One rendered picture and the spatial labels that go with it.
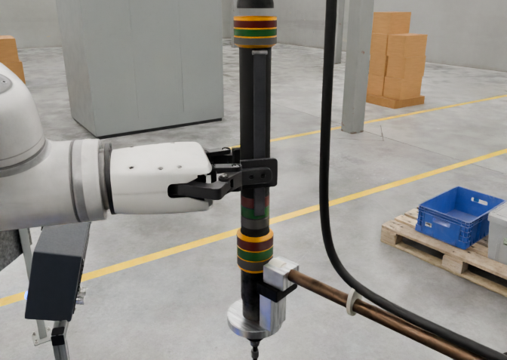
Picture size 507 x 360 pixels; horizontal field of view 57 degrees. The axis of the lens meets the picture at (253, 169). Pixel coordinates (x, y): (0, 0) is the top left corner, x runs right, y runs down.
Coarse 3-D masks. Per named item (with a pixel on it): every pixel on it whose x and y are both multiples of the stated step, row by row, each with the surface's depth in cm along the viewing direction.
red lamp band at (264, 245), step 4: (272, 236) 54; (240, 240) 53; (268, 240) 53; (272, 240) 54; (240, 244) 54; (244, 244) 53; (248, 244) 53; (252, 244) 53; (256, 244) 53; (260, 244) 53; (264, 244) 53; (268, 244) 53; (272, 244) 54; (244, 248) 53; (248, 248) 53; (252, 248) 53; (256, 248) 53; (260, 248) 53; (264, 248) 53; (268, 248) 54
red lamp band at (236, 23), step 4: (236, 20) 45; (240, 20) 45; (244, 20) 45; (248, 20) 45; (252, 20) 44; (256, 20) 44; (260, 20) 44; (264, 20) 45; (268, 20) 45; (272, 20) 45; (276, 20) 46; (236, 24) 45; (240, 24) 45; (244, 24) 45; (248, 24) 45; (252, 24) 45; (256, 24) 45; (260, 24) 45; (264, 24) 45; (268, 24) 45; (272, 24) 45; (276, 24) 46
